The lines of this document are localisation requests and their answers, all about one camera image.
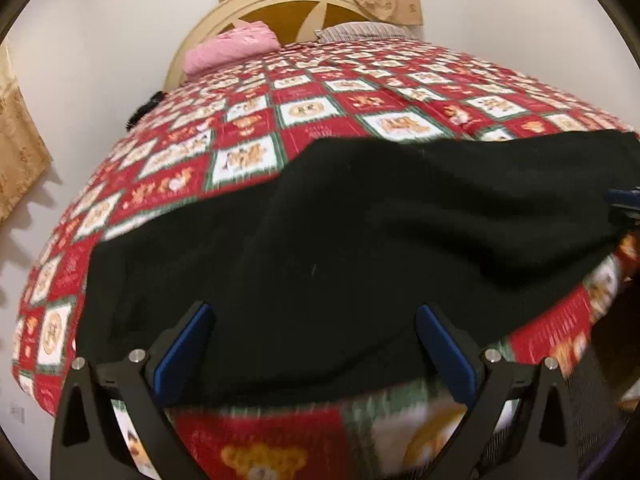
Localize dark cloth bundle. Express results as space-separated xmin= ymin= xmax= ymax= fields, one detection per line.
xmin=125 ymin=91 xmax=166 ymax=131

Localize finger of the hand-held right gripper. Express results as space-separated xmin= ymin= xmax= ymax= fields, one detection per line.
xmin=606 ymin=187 xmax=640 ymax=227

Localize beige wooden headboard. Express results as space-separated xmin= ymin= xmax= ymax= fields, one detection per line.
xmin=164 ymin=0 xmax=416 ymax=92

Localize grey ribbed cloth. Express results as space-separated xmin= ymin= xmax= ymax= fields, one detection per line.
xmin=562 ymin=342 xmax=628 ymax=480

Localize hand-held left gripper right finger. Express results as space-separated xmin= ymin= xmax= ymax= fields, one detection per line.
xmin=416 ymin=304 xmax=583 ymax=480

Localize red printed bear blanket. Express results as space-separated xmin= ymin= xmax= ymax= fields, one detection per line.
xmin=11 ymin=39 xmax=633 ymax=480

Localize striped grey pillow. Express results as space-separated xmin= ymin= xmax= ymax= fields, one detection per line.
xmin=314 ymin=21 xmax=416 ymax=45

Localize pink pillow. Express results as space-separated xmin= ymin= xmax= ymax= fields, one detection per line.
xmin=183 ymin=21 xmax=279 ymax=76

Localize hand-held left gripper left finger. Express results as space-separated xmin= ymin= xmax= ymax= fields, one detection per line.
xmin=50 ymin=301 xmax=217 ymax=480

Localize black pants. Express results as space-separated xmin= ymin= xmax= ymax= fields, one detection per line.
xmin=75 ymin=130 xmax=640 ymax=408

